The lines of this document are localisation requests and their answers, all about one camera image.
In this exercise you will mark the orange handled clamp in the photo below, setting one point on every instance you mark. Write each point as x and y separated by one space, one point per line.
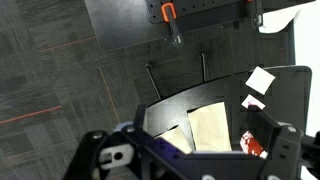
169 16

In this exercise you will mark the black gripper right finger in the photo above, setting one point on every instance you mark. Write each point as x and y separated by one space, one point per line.
265 129

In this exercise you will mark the tan paper napkin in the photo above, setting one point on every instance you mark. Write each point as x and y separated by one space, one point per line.
176 137
210 128

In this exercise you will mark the maroon mug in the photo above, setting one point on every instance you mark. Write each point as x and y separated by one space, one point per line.
251 146

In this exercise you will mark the white sticky note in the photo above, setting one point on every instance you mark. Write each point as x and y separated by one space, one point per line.
260 80

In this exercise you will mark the pink sweetener packet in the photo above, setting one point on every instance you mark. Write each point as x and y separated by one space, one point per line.
250 100

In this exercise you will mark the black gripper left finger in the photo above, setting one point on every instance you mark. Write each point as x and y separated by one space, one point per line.
140 118

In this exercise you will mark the black perforated breadboard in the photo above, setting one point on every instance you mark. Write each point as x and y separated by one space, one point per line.
158 9

